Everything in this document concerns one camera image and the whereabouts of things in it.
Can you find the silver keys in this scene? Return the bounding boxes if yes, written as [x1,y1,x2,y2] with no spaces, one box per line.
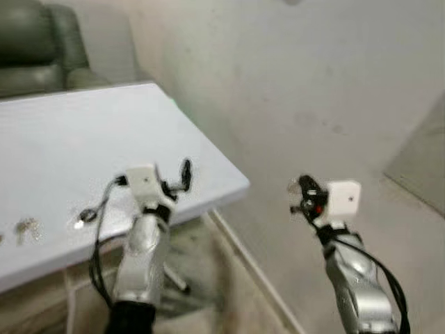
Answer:
[14,218,41,244]

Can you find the white table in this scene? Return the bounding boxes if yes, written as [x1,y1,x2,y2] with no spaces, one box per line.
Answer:
[0,82,250,293]

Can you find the metal table leg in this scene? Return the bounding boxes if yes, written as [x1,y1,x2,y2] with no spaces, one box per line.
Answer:
[163,263,191,293]

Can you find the grey door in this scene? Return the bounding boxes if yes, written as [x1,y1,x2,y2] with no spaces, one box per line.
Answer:
[384,104,445,216]

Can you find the dark green armchair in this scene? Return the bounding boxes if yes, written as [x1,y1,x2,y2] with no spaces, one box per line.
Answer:
[0,0,112,98]

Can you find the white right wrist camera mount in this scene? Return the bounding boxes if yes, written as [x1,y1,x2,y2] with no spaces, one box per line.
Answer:
[325,180,362,228]

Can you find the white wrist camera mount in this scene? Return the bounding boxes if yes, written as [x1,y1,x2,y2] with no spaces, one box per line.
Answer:
[325,180,362,228]
[125,164,173,209]

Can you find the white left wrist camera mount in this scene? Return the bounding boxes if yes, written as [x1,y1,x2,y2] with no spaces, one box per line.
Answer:
[125,164,173,209]

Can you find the silver key ring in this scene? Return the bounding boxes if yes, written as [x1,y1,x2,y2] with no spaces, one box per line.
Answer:
[73,207,98,230]

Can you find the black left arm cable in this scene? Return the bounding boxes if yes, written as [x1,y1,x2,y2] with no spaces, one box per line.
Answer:
[89,177,129,310]

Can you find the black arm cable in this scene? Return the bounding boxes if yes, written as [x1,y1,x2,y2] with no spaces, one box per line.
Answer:
[327,233,411,334]
[89,177,129,310]

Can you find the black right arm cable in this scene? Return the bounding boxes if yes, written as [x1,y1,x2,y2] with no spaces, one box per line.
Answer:
[327,233,411,334]

